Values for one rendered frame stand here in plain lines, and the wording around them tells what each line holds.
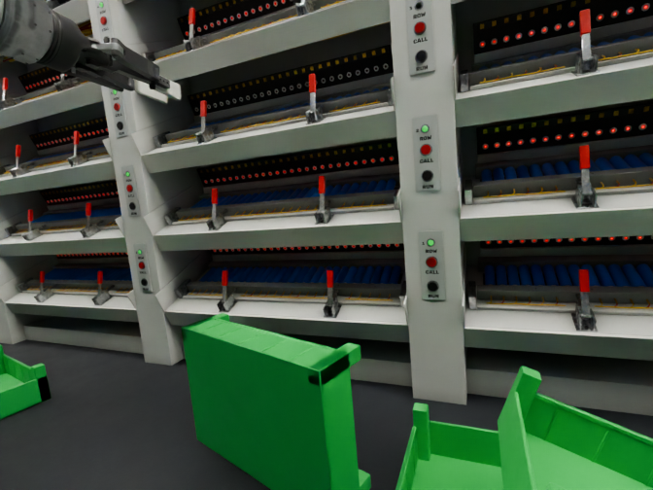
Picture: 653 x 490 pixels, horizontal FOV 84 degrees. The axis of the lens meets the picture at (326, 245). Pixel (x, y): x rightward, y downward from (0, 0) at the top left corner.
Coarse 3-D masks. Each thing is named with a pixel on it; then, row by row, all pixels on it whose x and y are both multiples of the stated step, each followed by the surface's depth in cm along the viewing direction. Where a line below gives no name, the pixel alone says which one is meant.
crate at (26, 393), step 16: (0, 352) 94; (0, 368) 94; (16, 368) 90; (32, 368) 78; (0, 384) 89; (16, 384) 88; (32, 384) 77; (48, 384) 80; (0, 400) 73; (16, 400) 75; (32, 400) 77; (0, 416) 73
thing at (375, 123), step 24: (288, 96) 86; (336, 120) 66; (360, 120) 64; (384, 120) 63; (144, 144) 86; (192, 144) 81; (216, 144) 77; (240, 144) 75; (264, 144) 73; (288, 144) 71; (312, 144) 70; (336, 144) 68; (168, 168) 84
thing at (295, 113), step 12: (348, 96) 72; (360, 96) 69; (372, 96) 69; (384, 96) 68; (300, 108) 74; (324, 108) 73; (336, 108) 72; (348, 108) 71; (240, 120) 80; (252, 120) 79; (264, 120) 78; (276, 120) 77; (288, 120) 77; (180, 132) 87; (192, 132) 86; (216, 132) 84
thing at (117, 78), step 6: (78, 66) 55; (84, 66) 56; (90, 72) 58; (96, 72) 58; (102, 72) 59; (108, 78) 61; (114, 78) 62; (120, 78) 63; (126, 78) 64; (120, 84) 63; (126, 84) 64; (132, 90) 66
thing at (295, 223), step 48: (384, 144) 77; (192, 192) 100; (240, 192) 93; (288, 192) 86; (336, 192) 79; (384, 192) 71; (192, 240) 84; (240, 240) 79; (288, 240) 74; (336, 240) 71; (384, 240) 67
